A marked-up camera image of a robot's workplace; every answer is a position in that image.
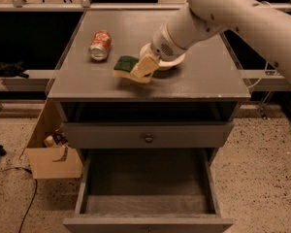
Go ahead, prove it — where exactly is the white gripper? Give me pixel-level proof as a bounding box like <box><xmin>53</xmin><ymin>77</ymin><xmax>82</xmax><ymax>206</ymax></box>
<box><xmin>130</xmin><ymin>23</ymin><xmax>185</xmax><ymax>82</ymax></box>

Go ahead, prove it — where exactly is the green and yellow sponge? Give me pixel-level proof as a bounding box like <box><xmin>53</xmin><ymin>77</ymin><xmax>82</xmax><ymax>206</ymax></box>
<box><xmin>113</xmin><ymin>55</ymin><xmax>152</xmax><ymax>83</ymax></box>

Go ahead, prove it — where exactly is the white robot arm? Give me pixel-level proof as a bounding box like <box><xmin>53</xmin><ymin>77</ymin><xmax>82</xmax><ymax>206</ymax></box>
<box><xmin>131</xmin><ymin>0</ymin><xmax>291</xmax><ymax>83</ymax></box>

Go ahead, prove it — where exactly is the grey drawer cabinet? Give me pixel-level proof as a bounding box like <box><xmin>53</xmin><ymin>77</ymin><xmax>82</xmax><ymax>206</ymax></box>
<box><xmin>48</xmin><ymin>9</ymin><xmax>252</xmax><ymax>151</ymax></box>

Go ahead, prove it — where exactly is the round metal drawer knob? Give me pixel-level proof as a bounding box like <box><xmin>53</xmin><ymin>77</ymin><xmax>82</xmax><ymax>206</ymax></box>
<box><xmin>145</xmin><ymin>134</ymin><xmax>153</xmax><ymax>143</ymax></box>

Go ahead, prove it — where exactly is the grey upper drawer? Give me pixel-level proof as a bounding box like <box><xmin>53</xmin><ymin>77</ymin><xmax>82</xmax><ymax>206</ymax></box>
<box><xmin>62</xmin><ymin>122</ymin><xmax>234</xmax><ymax>149</ymax></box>

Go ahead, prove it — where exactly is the grey open middle drawer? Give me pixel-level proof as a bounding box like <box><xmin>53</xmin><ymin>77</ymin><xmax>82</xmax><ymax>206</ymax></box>
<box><xmin>63</xmin><ymin>149</ymin><xmax>233</xmax><ymax>233</ymax></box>

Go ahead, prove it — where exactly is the white paper bowl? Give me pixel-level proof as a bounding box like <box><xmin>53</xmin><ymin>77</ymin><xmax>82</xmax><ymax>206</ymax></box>
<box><xmin>140</xmin><ymin>44</ymin><xmax>185</xmax><ymax>71</ymax></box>

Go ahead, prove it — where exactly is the orange soda can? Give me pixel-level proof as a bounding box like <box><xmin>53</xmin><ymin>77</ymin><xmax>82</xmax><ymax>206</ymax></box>
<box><xmin>89</xmin><ymin>30</ymin><xmax>112</xmax><ymax>61</ymax></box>

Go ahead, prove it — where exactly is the cardboard box with items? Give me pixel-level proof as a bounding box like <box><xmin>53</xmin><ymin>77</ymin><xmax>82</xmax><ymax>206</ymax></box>
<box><xmin>25</xmin><ymin>101</ymin><xmax>83</xmax><ymax>179</ymax></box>

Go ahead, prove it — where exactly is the black object on ledge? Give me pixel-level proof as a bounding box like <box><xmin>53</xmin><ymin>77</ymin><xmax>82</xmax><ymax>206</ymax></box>
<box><xmin>0</xmin><ymin>62</ymin><xmax>29</xmax><ymax>79</ymax></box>

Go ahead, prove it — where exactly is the white hanging cable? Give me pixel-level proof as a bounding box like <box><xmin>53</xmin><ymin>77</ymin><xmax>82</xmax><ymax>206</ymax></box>
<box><xmin>247</xmin><ymin>60</ymin><xmax>270</xmax><ymax>90</ymax></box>

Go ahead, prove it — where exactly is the black floor cable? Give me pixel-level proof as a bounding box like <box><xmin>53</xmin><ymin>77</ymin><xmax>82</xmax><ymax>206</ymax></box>
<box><xmin>0</xmin><ymin>166</ymin><xmax>39</xmax><ymax>233</ymax></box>

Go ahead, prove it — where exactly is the metal frame rail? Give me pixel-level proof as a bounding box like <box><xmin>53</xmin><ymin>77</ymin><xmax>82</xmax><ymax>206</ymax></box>
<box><xmin>0</xmin><ymin>3</ymin><xmax>182</xmax><ymax>12</ymax></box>

